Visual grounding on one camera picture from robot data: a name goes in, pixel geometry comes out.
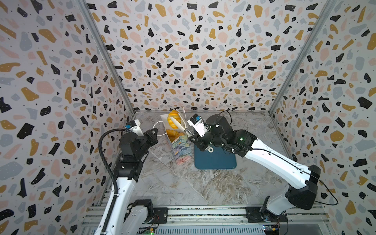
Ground floral paper bag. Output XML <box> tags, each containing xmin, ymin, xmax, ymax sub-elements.
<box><xmin>153</xmin><ymin>110</ymin><xmax>193</xmax><ymax>165</ymax></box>

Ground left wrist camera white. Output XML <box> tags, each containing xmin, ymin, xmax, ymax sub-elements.
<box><xmin>124</xmin><ymin>119</ymin><xmax>144</xmax><ymax>136</ymax></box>

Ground white metal tongs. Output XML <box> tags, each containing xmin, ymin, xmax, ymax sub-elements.
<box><xmin>178</xmin><ymin>116</ymin><xmax>193</xmax><ymax>137</ymax></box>

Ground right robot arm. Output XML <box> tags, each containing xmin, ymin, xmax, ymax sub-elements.
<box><xmin>188</xmin><ymin>114</ymin><xmax>321</xmax><ymax>222</ymax></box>

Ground black corrugated cable left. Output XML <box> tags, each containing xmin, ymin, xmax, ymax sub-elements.
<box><xmin>97</xmin><ymin>128</ymin><xmax>130</xmax><ymax>235</ymax></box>

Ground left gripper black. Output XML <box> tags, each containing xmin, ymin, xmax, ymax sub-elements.
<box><xmin>135</xmin><ymin>127</ymin><xmax>158</xmax><ymax>163</ymax></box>

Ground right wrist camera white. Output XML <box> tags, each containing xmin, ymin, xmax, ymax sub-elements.
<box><xmin>188</xmin><ymin>114</ymin><xmax>209</xmax><ymax>138</ymax></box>

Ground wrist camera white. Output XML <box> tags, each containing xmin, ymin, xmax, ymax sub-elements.
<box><xmin>188</xmin><ymin>114</ymin><xmax>209</xmax><ymax>138</ymax></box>
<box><xmin>124</xmin><ymin>119</ymin><xmax>144</xmax><ymax>136</ymax></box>

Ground teal tray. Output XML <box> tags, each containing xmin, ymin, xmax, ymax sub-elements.
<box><xmin>194</xmin><ymin>146</ymin><xmax>237</xmax><ymax>170</ymax></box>

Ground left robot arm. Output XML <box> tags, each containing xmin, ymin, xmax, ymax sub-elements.
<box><xmin>95</xmin><ymin>128</ymin><xmax>158</xmax><ymax>235</ymax></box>

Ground large seeded oval bread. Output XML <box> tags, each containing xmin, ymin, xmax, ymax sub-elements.
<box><xmin>166</xmin><ymin>130</ymin><xmax>184</xmax><ymax>143</ymax></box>

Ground striped bun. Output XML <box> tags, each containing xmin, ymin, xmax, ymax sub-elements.
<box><xmin>167</xmin><ymin>110</ymin><xmax>181</xmax><ymax>129</ymax></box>

